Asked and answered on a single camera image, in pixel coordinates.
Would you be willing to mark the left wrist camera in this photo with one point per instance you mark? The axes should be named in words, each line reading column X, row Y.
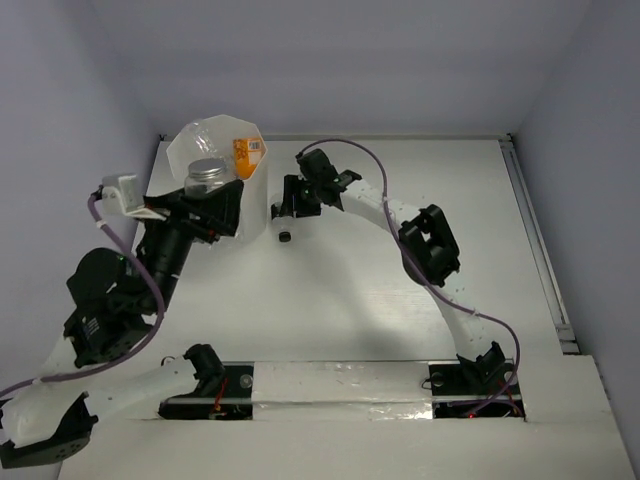
column 121, row 196

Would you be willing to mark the clear bottle black label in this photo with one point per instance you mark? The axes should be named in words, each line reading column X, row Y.
column 284, row 220

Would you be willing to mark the aluminium rail right edge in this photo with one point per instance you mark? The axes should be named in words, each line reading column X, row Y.
column 564, row 330

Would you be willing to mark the orange juice bottle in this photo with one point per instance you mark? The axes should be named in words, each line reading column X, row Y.
column 248, row 152

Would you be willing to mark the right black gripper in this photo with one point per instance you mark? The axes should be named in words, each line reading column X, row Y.
column 292, row 186

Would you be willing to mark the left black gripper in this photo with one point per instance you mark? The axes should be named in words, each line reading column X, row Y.
column 195, row 214

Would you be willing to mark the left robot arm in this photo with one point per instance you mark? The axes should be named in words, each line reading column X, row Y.
column 121, row 296

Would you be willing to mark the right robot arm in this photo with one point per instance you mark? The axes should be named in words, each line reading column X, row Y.
column 430, row 256

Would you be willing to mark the clear jar silver lid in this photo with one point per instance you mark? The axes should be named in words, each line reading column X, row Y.
column 206, row 175

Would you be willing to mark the white octagonal plastic bin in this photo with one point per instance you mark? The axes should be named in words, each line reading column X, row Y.
column 253, row 216

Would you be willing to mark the long clear bottle white cap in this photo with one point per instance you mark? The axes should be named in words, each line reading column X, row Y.
column 196, row 141

